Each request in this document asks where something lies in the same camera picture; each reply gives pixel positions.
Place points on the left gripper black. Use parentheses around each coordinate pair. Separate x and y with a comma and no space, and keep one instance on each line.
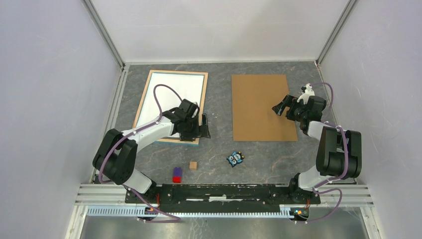
(200,131)

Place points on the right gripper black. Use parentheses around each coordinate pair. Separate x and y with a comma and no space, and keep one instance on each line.
(288,100)

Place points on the brown cardboard backing board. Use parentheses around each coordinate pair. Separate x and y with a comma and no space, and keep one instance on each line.
(253,119)

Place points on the hot air balloon photo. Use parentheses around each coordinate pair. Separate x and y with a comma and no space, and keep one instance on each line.
(171,109)

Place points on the wooden picture frame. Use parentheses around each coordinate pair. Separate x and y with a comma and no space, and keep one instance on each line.
(170,87)

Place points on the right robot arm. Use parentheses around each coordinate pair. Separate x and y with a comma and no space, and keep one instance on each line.
(339,154)

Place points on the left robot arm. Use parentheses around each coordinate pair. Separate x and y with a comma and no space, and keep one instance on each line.
(116,155)

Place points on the small wooden cube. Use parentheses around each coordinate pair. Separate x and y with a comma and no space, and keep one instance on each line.
(193,165)

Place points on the purple red toy block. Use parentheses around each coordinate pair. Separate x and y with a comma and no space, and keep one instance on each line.
(177,175)

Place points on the blue owl toy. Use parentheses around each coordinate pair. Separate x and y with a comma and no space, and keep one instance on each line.
(235,158)

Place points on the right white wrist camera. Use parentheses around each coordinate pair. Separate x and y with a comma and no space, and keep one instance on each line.
(307,92)

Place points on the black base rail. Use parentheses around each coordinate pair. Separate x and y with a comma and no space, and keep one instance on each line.
(175,201)

